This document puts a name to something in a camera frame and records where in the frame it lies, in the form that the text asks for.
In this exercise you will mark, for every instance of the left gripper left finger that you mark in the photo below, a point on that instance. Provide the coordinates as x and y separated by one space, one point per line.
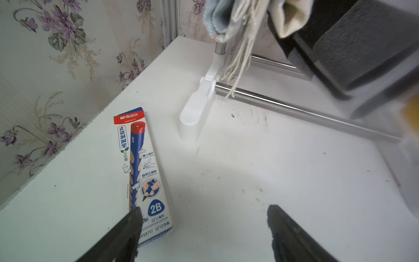
120 244

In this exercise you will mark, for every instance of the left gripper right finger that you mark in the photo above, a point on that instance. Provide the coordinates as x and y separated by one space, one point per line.
290 242

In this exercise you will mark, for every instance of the black white checkered scarf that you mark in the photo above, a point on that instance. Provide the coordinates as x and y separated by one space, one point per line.
363 53

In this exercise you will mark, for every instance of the plaid blue cream scarf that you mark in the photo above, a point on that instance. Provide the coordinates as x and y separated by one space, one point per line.
225 20

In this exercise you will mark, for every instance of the blue red pencil box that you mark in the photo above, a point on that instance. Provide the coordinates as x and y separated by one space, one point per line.
140 177

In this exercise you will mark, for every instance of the yellow pen cup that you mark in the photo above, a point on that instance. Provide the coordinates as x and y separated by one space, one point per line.
411 113

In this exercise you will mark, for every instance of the white steel clothes rack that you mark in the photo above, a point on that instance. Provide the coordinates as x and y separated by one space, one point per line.
195 112

